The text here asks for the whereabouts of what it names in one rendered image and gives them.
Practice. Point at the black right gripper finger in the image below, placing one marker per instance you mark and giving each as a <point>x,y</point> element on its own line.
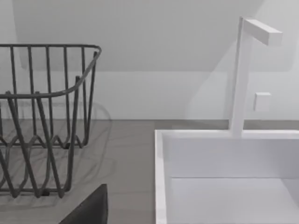
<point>93,207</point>

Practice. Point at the white sink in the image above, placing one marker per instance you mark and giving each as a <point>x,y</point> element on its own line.
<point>224,177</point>

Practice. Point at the tall white tap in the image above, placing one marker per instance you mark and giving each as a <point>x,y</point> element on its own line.
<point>240,77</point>

